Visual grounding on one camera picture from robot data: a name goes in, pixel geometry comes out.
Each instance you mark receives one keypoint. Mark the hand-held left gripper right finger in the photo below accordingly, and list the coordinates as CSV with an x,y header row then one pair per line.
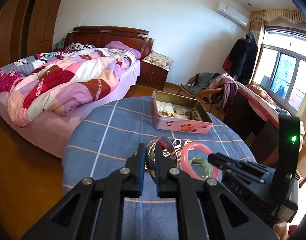
x,y
159,177

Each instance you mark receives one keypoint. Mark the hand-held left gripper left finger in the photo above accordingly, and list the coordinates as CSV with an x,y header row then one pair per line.
x,y
141,177

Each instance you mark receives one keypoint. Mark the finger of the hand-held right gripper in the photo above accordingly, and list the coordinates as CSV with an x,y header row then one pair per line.
x,y
214,158
243,176

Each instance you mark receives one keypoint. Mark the green translucent bangle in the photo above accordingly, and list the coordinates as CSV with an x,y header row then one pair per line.
x,y
196,158

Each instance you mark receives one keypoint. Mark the pink bangle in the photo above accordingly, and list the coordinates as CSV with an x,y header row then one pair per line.
x,y
199,144

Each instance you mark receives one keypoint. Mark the wide silver bangle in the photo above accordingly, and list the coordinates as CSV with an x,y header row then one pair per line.
x,y
168,142

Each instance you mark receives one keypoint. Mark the pink tin box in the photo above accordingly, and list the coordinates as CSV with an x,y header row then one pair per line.
x,y
183,127

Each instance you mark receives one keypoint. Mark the dark wooden desk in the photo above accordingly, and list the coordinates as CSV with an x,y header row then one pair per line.
x,y
243,120

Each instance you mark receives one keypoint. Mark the blue plaid tablecloth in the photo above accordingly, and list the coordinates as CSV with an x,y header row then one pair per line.
x,y
113,135

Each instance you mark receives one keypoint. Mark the red white desk cloth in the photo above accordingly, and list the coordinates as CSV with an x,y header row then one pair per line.
x,y
257,107

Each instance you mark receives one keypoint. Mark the wicker chair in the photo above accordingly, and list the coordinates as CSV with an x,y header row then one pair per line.
x,y
200,95

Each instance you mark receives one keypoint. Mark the pink floral cushion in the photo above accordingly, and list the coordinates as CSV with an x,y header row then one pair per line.
x,y
260,93

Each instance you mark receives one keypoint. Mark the printed paper card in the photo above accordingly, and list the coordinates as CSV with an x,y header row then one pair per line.
x,y
168,106

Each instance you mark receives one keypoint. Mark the purple plaid shirt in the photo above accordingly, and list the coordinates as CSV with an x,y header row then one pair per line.
x,y
225,85

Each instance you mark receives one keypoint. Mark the window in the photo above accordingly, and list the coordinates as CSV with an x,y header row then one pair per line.
x,y
287,75

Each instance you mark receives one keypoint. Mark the grey garment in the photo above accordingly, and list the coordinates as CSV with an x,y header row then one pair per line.
x,y
205,78

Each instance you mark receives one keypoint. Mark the bed with pink sheet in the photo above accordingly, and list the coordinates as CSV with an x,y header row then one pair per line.
x,y
55,135

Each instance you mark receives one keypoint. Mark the dark wooden nightstand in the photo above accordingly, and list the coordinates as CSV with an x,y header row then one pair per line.
x,y
150,76

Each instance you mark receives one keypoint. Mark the black hanging coat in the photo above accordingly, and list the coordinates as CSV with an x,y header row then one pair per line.
x,y
243,55

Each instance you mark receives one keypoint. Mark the floral pillow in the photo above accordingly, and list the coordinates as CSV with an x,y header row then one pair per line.
x,y
156,58

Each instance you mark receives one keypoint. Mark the patchwork quilt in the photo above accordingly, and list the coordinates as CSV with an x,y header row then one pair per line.
x,y
68,80

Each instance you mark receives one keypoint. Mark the purple pillow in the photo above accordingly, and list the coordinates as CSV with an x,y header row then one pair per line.
x,y
118,46

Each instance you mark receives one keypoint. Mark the yellow curtain valance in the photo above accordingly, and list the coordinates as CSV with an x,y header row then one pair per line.
x,y
272,15

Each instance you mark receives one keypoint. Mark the black white patterned cloth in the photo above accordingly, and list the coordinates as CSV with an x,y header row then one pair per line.
x,y
79,47

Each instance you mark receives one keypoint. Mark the dark wooden headboard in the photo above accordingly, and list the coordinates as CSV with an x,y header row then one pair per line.
x,y
105,35

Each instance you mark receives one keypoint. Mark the white air conditioner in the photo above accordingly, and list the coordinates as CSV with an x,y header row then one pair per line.
x,y
230,12

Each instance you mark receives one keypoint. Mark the teal cloth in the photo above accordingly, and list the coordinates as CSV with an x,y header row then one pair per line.
x,y
59,44

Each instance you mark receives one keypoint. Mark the brown wooden wardrobe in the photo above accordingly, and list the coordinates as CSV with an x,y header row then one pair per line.
x,y
43,17

